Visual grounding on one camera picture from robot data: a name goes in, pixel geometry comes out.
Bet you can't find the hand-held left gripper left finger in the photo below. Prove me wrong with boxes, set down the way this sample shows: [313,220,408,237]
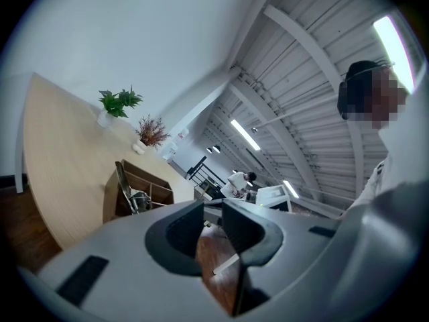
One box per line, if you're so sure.
[18,200,234,322]

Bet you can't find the black stair railing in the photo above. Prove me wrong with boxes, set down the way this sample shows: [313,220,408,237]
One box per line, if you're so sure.
[186,156,222,191]

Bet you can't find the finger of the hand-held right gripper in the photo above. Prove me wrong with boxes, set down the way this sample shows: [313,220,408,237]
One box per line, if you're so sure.
[115,161,138,215]

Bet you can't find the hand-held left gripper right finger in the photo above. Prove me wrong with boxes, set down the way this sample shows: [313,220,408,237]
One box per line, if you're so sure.
[223,199,341,315]

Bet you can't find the person in white shirt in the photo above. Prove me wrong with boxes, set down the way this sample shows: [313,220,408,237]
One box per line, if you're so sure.
[348,122,429,221]

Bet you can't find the green plant white pot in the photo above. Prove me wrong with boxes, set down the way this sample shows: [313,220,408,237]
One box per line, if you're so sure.
[97,85,144,129]

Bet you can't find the wooden table white legs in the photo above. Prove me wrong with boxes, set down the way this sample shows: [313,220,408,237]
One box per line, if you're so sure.
[15,72,196,252]

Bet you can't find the person's face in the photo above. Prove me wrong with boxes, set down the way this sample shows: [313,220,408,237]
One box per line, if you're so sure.
[348,70,408,130]

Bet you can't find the long ceiling light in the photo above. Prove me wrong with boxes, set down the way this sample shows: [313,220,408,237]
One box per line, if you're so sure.
[230,119,261,152]
[283,179,300,199]
[373,15,416,95]

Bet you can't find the wooden compartment organizer box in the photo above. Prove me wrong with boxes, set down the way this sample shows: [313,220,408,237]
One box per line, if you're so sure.
[102,159,175,224]

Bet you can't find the dried reddish plant white vase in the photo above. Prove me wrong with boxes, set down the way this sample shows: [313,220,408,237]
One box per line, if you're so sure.
[132,114,171,156]

